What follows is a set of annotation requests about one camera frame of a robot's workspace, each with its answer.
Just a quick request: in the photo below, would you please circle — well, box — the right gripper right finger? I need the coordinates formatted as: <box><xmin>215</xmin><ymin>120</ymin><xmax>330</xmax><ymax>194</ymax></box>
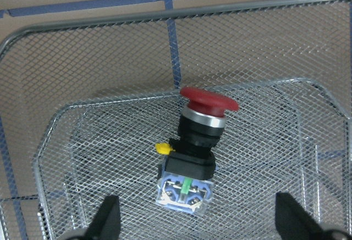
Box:
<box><xmin>275</xmin><ymin>192</ymin><xmax>328</xmax><ymax>239</ymax></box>

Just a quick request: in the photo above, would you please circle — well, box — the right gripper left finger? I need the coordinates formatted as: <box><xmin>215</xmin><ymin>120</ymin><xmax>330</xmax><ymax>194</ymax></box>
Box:
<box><xmin>84</xmin><ymin>195</ymin><xmax>120</xmax><ymax>239</ymax></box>

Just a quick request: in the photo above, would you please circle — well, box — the red emergency stop button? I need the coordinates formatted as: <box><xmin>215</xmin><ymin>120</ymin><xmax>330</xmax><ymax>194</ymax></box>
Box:
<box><xmin>155</xmin><ymin>86</ymin><xmax>239</xmax><ymax>216</ymax></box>

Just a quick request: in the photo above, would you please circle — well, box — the metal wire mesh shelf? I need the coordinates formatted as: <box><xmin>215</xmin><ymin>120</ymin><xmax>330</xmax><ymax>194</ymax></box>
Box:
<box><xmin>1</xmin><ymin>0</ymin><xmax>351</xmax><ymax>239</ymax></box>

